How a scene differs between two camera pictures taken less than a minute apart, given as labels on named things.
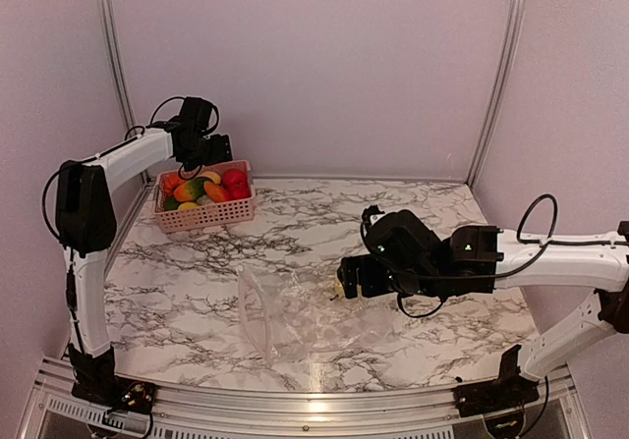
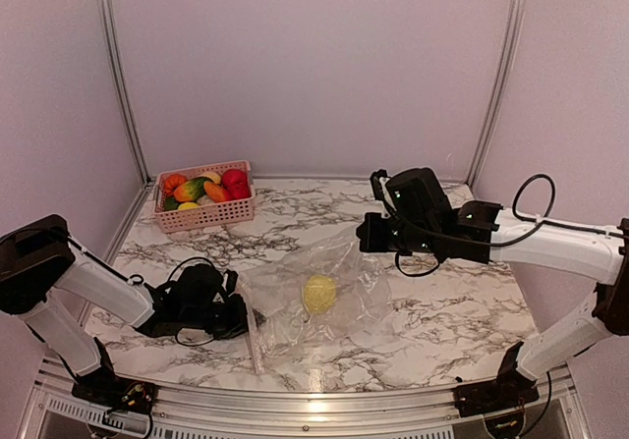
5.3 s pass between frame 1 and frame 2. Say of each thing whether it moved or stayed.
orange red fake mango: stayed
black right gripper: moved
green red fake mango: stayed
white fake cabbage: stayed
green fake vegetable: stayed
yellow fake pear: stayed
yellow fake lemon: moved
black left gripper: moved
